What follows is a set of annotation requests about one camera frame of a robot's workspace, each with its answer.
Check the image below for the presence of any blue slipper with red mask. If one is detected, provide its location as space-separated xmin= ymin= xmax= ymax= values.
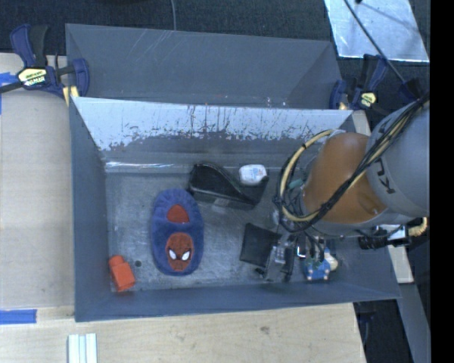
xmin=149 ymin=188 xmax=205 ymax=277

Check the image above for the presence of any small white container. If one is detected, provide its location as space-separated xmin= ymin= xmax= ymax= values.
xmin=238 ymin=163 xmax=269 ymax=186

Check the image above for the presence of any orange toy brick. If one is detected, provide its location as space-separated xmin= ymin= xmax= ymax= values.
xmin=107 ymin=255 xmax=137 ymax=293

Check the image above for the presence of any grey metal bin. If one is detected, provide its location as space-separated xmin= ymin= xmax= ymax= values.
xmin=64 ymin=23 xmax=403 ymax=323

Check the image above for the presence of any pale wood board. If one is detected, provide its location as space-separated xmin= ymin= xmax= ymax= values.
xmin=0 ymin=88 xmax=77 ymax=310

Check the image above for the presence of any black cylinder on white bracket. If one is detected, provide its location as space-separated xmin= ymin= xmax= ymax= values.
xmin=358 ymin=224 xmax=410 ymax=250

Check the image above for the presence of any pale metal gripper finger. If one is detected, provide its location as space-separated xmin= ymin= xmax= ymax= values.
xmin=283 ymin=247 xmax=295 ymax=283
xmin=255 ymin=241 xmax=289 ymax=279

